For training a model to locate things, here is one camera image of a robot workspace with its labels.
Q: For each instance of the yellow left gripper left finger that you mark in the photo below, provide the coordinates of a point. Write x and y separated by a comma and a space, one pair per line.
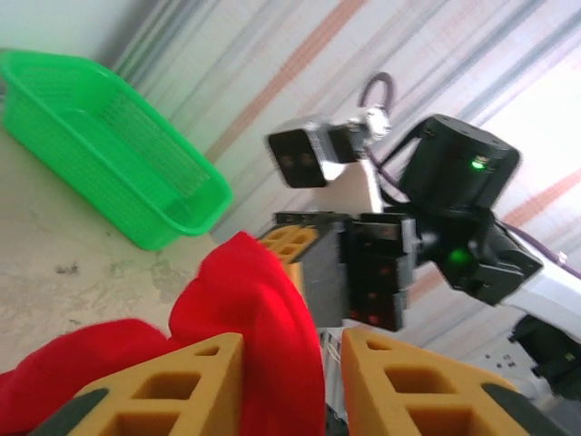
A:
181, 409

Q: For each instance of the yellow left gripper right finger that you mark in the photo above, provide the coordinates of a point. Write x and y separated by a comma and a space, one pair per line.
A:
386, 409

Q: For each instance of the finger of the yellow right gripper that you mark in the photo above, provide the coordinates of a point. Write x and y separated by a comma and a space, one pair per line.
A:
322, 281

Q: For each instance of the red t-shirt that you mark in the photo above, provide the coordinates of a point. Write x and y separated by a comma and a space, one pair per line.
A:
272, 318

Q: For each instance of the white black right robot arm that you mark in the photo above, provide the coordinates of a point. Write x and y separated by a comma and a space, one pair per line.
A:
554, 290

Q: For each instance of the green plastic basket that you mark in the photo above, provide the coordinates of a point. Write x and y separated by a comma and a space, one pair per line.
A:
68, 136

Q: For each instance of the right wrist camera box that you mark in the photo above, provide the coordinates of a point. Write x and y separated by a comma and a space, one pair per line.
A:
299, 156

